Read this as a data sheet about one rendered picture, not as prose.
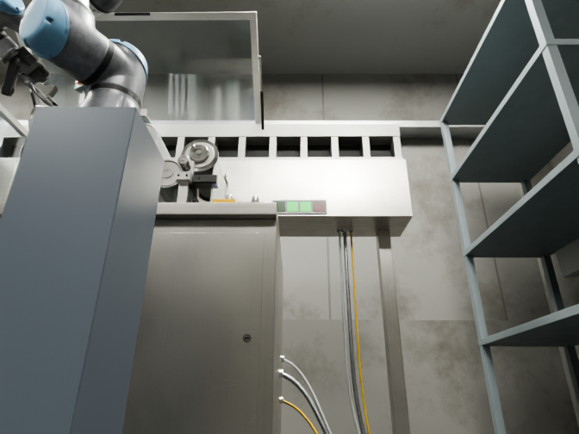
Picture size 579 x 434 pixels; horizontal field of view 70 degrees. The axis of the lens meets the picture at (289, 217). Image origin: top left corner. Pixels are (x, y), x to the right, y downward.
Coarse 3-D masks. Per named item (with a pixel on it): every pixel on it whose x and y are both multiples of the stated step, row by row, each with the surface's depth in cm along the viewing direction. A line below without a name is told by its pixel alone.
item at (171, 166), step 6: (168, 162) 162; (174, 162) 161; (168, 168) 160; (174, 168) 160; (162, 174) 159; (168, 174) 159; (174, 174) 159; (162, 180) 158; (168, 180) 158; (174, 180) 158
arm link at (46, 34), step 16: (48, 0) 81; (64, 0) 86; (80, 0) 92; (32, 16) 83; (48, 16) 80; (64, 16) 82; (80, 16) 86; (32, 32) 81; (48, 32) 81; (64, 32) 82; (80, 32) 85; (96, 32) 89; (32, 48) 83; (48, 48) 83; (64, 48) 84; (80, 48) 85; (96, 48) 88; (64, 64) 86; (80, 64) 87; (96, 64) 89; (80, 80) 91
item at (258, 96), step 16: (112, 16) 185; (128, 16) 185; (144, 16) 185; (160, 16) 185; (176, 16) 184; (192, 16) 184; (208, 16) 184; (224, 16) 184; (240, 16) 184; (256, 16) 184; (256, 32) 187; (256, 48) 191; (256, 64) 195; (256, 80) 199; (32, 96) 202; (256, 96) 203; (256, 112) 207
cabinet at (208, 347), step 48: (192, 240) 119; (240, 240) 119; (192, 288) 113; (240, 288) 113; (144, 336) 108; (192, 336) 108; (240, 336) 108; (144, 384) 103; (192, 384) 103; (240, 384) 103; (144, 432) 99; (192, 432) 99; (240, 432) 98
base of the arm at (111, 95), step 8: (96, 88) 90; (104, 88) 90; (112, 88) 90; (120, 88) 91; (88, 96) 89; (96, 96) 88; (104, 96) 88; (112, 96) 89; (120, 96) 90; (128, 96) 92; (136, 96) 94; (88, 104) 86; (96, 104) 86; (104, 104) 86; (112, 104) 87; (120, 104) 89; (128, 104) 91; (136, 104) 94
